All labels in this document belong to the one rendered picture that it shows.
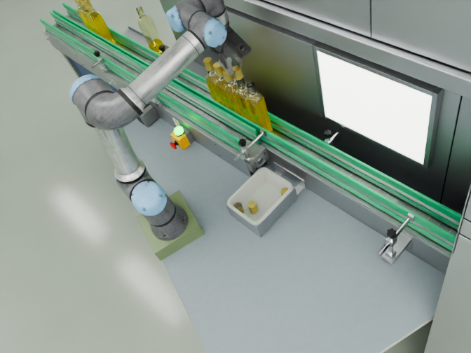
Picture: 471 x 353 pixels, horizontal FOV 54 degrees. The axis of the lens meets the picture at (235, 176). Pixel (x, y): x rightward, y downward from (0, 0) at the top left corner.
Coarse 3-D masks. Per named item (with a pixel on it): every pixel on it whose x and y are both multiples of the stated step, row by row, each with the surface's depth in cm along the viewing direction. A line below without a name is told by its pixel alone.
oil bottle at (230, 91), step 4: (236, 84) 179; (224, 88) 181; (228, 88) 179; (232, 88) 179; (236, 88) 179; (228, 92) 180; (232, 92) 179; (228, 96) 183; (232, 96) 180; (228, 100) 186; (232, 100) 183; (236, 100) 183; (232, 104) 186; (236, 104) 184; (232, 108) 188; (236, 108) 186; (236, 112) 188; (240, 112) 188
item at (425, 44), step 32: (160, 0) 209; (224, 0) 167; (256, 0) 156; (288, 0) 145; (320, 0) 134; (352, 0) 125; (384, 0) 118; (416, 0) 111; (448, 0) 104; (320, 32) 141; (352, 32) 135; (384, 32) 125; (416, 32) 117; (448, 32) 110; (384, 64) 131; (416, 64) 122; (448, 64) 118; (448, 96) 125; (320, 128) 186; (448, 128) 133; (384, 160) 169; (448, 160) 143; (448, 192) 154
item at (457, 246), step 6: (468, 192) 86; (468, 198) 87; (468, 204) 88; (468, 210) 89; (468, 216) 91; (462, 222) 94; (468, 222) 92; (462, 228) 95; (468, 228) 94; (462, 234) 97; (468, 234) 95; (456, 240) 100; (462, 240) 98; (468, 240) 97; (456, 246) 102; (462, 246) 100; (468, 246) 98; (456, 252) 103; (462, 252) 102; (468, 252) 100; (468, 258) 102
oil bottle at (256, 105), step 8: (248, 96) 174; (256, 96) 173; (248, 104) 176; (256, 104) 173; (264, 104) 177; (256, 112) 176; (264, 112) 179; (256, 120) 181; (264, 120) 182; (264, 128) 184
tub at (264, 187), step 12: (264, 168) 183; (252, 180) 183; (264, 180) 188; (276, 180) 182; (240, 192) 181; (252, 192) 186; (264, 192) 185; (276, 192) 184; (288, 192) 174; (228, 204) 177; (264, 204) 182; (276, 204) 172; (252, 216) 180; (264, 216) 170
